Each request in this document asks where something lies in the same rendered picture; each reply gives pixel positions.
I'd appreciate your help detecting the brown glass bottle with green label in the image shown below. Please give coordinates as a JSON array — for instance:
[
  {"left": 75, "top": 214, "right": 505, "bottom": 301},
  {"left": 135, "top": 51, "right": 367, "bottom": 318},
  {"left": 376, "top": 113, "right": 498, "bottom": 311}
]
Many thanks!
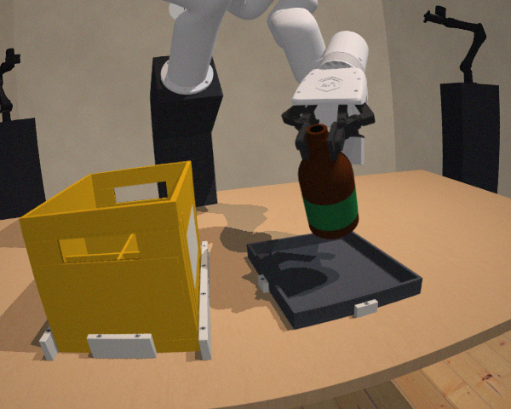
[{"left": 298, "top": 124, "right": 359, "bottom": 239}]

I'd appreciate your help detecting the yellow crate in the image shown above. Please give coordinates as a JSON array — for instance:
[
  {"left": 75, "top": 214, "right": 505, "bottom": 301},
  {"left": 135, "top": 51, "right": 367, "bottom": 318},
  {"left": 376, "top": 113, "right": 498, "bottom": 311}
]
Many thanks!
[{"left": 19, "top": 161, "right": 201, "bottom": 353}]

